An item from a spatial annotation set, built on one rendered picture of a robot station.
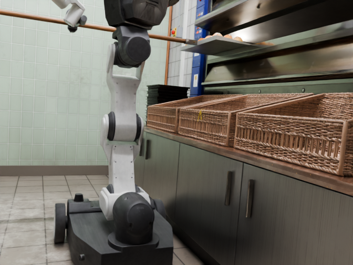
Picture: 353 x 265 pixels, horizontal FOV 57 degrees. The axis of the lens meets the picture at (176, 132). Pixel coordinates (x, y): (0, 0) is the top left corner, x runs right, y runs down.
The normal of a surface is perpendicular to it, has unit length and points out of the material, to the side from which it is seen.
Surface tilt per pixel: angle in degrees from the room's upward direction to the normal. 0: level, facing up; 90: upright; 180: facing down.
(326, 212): 90
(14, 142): 90
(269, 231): 90
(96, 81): 90
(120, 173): 68
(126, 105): 80
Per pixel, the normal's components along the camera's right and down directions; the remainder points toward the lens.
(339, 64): -0.84, -0.37
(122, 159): 0.38, -0.29
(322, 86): -0.92, -0.04
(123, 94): 0.39, -0.07
